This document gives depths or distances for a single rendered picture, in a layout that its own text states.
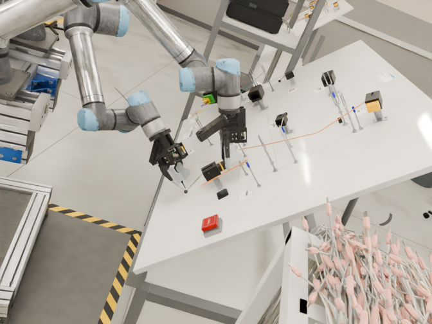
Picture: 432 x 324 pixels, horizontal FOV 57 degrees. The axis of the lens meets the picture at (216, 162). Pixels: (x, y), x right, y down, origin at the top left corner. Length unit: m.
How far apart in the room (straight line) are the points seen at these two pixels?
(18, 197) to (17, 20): 1.42
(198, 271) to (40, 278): 1.12
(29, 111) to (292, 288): 1.13
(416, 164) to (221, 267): 0.78
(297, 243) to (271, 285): 0.12
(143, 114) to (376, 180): 0.75
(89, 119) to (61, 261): 1.27
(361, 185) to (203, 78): 0.56
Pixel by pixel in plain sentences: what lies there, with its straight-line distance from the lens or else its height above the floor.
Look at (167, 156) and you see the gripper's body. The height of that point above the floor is 1.15.
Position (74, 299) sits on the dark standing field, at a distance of 2.30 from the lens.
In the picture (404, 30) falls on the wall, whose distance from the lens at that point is 9.01.
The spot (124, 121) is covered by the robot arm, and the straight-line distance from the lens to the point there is 1.40.
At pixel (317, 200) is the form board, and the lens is 1.12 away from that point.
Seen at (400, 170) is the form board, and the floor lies 1.47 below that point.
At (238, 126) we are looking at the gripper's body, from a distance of 1.31.
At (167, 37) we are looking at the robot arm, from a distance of 1.33.
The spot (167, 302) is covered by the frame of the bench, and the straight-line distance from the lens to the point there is 1.37.
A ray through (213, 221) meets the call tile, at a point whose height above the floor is 1.11.
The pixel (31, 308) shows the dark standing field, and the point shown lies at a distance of 2.26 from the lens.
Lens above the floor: 1.81
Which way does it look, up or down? 29 degrees down
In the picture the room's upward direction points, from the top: 23 degrees clockwise
